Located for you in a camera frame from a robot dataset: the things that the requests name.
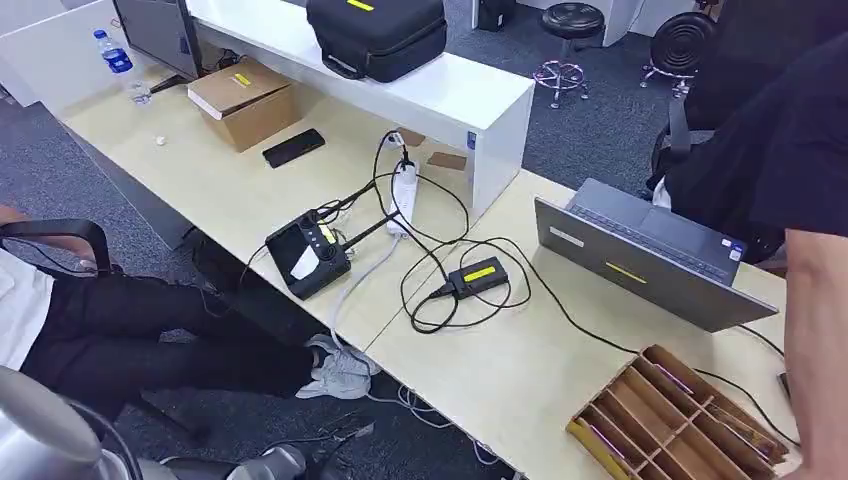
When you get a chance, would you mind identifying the black ribbed round stool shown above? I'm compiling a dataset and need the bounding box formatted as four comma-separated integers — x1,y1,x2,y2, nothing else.
638,11,719,101

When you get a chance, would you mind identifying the black chair armrest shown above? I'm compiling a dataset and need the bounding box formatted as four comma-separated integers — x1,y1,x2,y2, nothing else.
0,217,113,278

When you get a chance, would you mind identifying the white desk shelf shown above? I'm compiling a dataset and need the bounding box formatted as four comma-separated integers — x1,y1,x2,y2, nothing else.
185,0,536,221

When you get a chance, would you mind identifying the person in white shirt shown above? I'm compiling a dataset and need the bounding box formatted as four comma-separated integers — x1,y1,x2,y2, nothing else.
0,204,383,425

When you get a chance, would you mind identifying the black smartphone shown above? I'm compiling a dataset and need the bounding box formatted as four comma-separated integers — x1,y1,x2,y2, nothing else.
261,128,327,170

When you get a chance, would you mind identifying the dark computer monitor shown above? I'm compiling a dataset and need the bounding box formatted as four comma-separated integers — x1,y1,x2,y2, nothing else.
111,0,206,81

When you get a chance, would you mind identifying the black power adapter yellow label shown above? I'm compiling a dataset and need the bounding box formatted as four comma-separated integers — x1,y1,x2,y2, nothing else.
429,256,511,302

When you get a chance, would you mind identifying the black box on floor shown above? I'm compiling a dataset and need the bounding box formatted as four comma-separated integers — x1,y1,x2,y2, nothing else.
476,0,516,34

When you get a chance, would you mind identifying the person in black shirt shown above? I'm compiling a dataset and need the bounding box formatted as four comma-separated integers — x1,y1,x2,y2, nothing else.
651,0,848,480

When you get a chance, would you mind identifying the black carrying case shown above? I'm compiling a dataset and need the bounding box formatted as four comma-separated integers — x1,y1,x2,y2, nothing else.
305,0,449,85

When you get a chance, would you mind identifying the large brown cardboard piece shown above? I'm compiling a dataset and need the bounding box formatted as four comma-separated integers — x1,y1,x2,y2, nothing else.
425,150,469,174

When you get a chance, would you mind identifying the wooden card box with dividers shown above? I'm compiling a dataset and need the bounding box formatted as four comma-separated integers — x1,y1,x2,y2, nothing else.
565,343,791,480

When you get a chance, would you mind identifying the grey laptop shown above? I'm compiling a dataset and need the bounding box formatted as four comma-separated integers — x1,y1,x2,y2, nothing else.
533,177,780,335

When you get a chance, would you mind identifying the clear water bottle blue label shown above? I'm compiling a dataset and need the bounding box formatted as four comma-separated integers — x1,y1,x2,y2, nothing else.
92,28,153,107

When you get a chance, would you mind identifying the brown cardboard box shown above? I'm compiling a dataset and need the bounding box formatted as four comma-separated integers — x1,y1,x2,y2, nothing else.
186,58,303,154

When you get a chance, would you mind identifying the black round stool chrome base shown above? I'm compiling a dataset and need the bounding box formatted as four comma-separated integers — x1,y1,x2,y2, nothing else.
531,1,607,111

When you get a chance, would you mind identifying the white power strip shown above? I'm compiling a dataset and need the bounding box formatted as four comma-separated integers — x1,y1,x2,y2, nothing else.
385,160,421,240

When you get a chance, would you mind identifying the white power strip cable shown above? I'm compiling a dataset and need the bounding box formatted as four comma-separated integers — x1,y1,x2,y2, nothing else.
327,235,407,362

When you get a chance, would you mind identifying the black remote controller with antennas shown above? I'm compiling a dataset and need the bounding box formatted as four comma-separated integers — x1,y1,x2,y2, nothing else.
264,178,403,302

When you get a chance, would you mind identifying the long thin black cable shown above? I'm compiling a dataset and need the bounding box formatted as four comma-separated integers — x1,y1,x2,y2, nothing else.
508,238,803,449

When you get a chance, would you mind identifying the black office chair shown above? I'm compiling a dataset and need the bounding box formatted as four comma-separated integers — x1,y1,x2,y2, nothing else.
647,97,718,195

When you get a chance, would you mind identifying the looped black power cable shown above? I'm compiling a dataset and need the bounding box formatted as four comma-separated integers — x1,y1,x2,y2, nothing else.
370,129,533,337

